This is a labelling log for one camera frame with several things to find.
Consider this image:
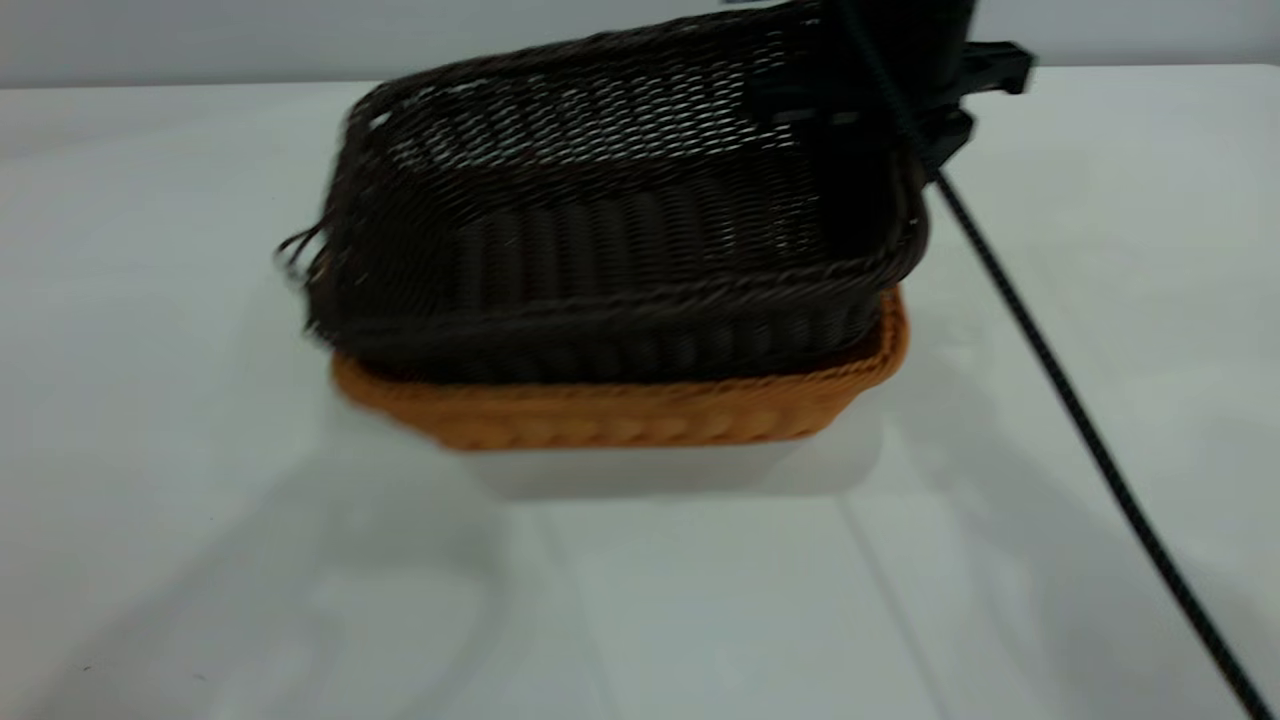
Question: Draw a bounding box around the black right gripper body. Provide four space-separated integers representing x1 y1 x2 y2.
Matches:
830 0 979 181

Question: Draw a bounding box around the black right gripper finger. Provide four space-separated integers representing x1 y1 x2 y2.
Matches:
755 75 861 131

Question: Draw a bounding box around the dark brown wicker basket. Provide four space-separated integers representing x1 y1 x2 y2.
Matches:
275 0 931 386

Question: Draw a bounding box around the light brown wicker basket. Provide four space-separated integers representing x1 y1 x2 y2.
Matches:
330 285 911 453

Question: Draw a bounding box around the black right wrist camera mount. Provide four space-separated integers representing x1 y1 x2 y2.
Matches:
960 42 1036 97

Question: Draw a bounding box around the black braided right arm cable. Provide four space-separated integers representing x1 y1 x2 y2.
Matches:
838 0 1280 720

